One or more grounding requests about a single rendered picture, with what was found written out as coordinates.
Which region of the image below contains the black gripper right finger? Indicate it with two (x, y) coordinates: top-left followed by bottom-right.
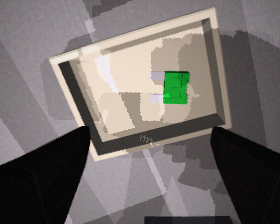
(210, 127), (280, 224)

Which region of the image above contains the green blade fuse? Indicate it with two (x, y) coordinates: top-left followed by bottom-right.
(150, 71), (190, 104)

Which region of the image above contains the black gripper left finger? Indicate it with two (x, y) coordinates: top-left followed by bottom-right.
(0, 126), (90, 224)

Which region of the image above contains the beige shallow tray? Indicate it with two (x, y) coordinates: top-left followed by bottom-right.
(50, 7), (233, 161)

